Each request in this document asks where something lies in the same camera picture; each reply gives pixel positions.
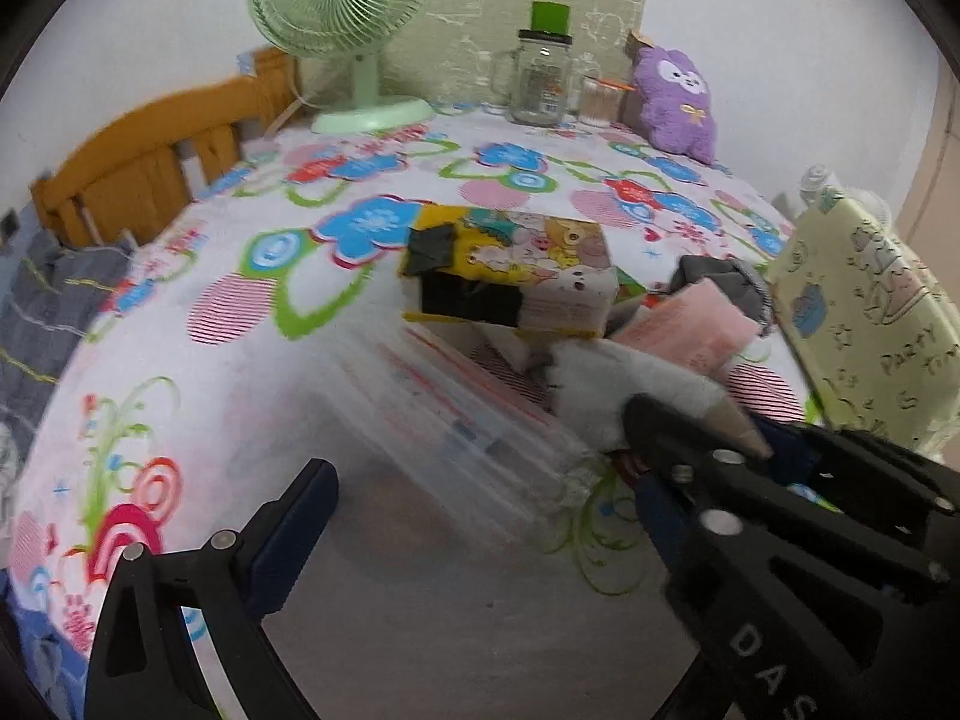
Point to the dark grey cloth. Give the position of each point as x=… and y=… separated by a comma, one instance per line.
x=742, y=292

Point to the glass jar mug black lid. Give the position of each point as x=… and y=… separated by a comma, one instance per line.
x=536, y=90

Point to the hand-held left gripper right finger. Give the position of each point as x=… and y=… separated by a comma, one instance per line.
x=656, y=521

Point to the wall socket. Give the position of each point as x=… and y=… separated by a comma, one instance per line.
x=9, y=225

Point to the pink wet wipes pack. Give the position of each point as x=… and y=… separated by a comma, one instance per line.
x=690, y=330

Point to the grey plaid blanket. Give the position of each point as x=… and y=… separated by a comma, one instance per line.
x=45, y=315

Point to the clear plastic zip bag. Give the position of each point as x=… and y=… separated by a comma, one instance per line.
x=465, y=435

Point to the orange wooden bed headboard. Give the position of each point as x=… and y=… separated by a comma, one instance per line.
x=150, y=142

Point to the olive cartoon print wall cloth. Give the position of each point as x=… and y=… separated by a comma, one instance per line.
x=465, y=30

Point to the yellow cartoon print tissue pack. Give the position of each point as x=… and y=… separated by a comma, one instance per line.
x=540, y=255

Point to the floral print tablecloth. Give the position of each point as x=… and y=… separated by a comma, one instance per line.
x=225, y=405

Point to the blue bedsheet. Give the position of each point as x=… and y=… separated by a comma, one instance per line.
x=45, y=660

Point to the yellow party cushion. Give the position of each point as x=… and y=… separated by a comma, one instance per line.
x=862, y=315

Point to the white plush toy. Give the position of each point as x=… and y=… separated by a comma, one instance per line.
x=600, y=390

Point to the purple plush toy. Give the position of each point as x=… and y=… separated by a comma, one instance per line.
x=675, y=105

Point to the clear cotton swab container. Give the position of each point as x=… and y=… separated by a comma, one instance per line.
x=600, y=105

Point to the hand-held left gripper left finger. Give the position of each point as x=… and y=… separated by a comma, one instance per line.
x=292, y=540

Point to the brown cardboard piece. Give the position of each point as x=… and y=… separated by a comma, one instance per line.
x=637, y=41

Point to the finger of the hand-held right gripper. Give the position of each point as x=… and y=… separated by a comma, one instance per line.
x=697, y=450
x=885, y=472

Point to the small white fan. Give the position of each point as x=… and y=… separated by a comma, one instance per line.
x=821, y=180

